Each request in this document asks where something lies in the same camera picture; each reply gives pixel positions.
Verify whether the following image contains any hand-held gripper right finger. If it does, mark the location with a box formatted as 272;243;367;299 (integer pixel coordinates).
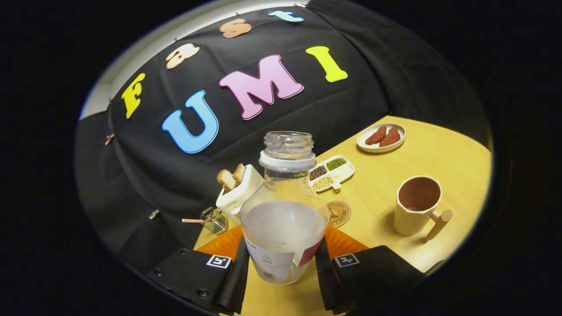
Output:
314;225;425;315

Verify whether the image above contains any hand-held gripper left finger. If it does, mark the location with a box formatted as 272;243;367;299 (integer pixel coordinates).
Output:
147;226;251;315

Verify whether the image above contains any clear juice bottle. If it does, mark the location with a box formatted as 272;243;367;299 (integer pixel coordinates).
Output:
240;131;330;286

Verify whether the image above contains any round cork coaster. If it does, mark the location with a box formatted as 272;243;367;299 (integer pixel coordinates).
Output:
326;201;352;228

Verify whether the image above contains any cream cup with handle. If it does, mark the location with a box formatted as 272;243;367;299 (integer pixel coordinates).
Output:
393;176;453;241

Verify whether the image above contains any white toaster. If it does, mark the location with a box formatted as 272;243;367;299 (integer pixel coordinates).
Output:
215;164;265;225

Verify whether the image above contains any white divided bean dish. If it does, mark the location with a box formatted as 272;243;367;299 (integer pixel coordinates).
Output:
309;154;355;193

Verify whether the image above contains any white round plate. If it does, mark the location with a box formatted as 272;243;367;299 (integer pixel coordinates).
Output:
356;123;406;153

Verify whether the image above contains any reddish brown meat piece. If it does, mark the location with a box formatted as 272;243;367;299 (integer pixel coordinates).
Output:
379;127;401;147
365;126;387;146

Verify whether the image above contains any wooden table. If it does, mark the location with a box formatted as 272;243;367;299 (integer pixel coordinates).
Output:
193;115;493;316

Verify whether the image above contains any wire mesh holder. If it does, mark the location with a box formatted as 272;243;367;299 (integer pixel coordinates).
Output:
201;207;228;235

